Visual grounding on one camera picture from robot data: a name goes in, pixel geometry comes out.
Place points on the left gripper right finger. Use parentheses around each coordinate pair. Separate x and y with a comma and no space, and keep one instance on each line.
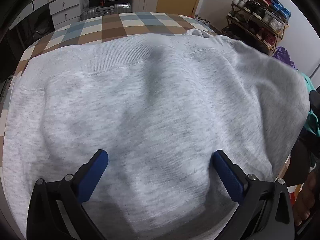
(264,208)

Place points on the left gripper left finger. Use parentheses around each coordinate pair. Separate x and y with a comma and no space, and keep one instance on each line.
(44,220)

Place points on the light grey hoodie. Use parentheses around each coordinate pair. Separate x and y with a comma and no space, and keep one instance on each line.
(160,106)

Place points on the teal garment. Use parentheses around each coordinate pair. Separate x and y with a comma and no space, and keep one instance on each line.
(312,122)

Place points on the purple bag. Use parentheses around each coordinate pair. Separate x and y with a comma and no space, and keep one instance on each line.
(283,55)

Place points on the wooden shoe rack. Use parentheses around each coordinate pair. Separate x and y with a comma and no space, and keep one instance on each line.
(258,23)

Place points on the checkered bed cover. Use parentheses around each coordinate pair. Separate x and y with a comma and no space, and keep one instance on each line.
(98,30)

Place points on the white drawer desk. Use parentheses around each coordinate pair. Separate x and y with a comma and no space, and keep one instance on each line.
(63,12)

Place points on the silver flat suitcase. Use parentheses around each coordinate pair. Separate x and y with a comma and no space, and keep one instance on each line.
(93,12)

